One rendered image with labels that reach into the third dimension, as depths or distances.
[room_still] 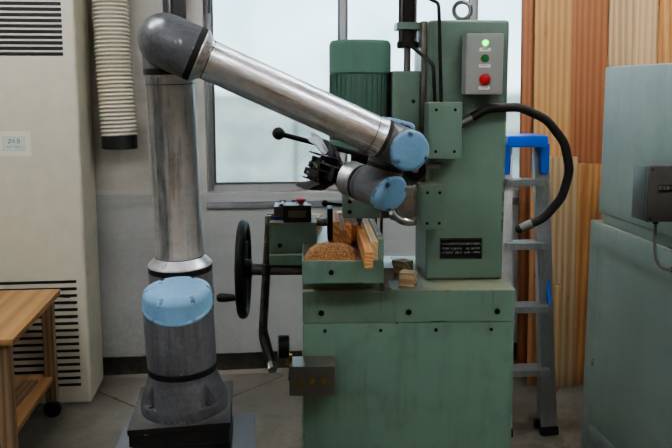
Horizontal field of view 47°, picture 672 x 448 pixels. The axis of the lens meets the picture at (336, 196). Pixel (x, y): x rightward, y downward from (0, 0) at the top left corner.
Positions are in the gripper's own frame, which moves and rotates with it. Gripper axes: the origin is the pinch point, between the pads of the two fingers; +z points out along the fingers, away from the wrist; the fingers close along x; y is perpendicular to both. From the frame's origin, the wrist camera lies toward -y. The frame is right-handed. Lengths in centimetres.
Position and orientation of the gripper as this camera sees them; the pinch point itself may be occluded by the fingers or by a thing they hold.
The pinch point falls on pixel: (305, 159)
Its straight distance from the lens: 212.3
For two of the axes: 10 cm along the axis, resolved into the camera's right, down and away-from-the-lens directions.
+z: -6.4, -2.7, 7.1
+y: -7.2, -1.1, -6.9
